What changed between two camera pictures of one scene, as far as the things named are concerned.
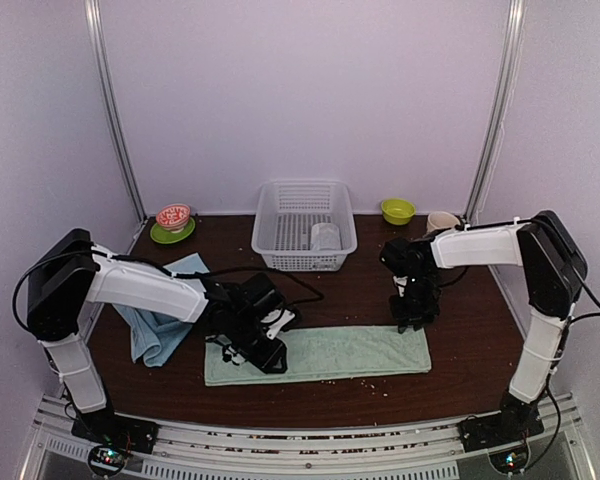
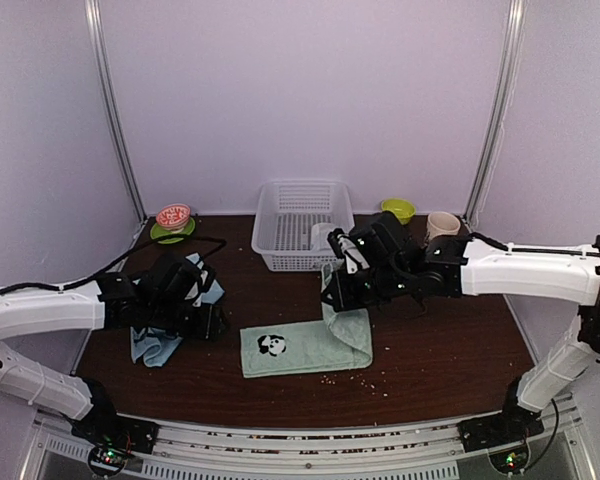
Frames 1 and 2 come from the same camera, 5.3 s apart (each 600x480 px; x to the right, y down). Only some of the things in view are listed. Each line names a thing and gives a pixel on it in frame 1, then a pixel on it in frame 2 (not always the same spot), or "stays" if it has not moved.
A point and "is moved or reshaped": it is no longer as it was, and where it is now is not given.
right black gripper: x=405 y=318 -> x=344 y=300
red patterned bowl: x=173 y=217 stays
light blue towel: x=154 y=338 stays
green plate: x=162 y=235 stays
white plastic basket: x=287 y=210 stays
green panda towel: x=328 y=352 is moved or reshaped
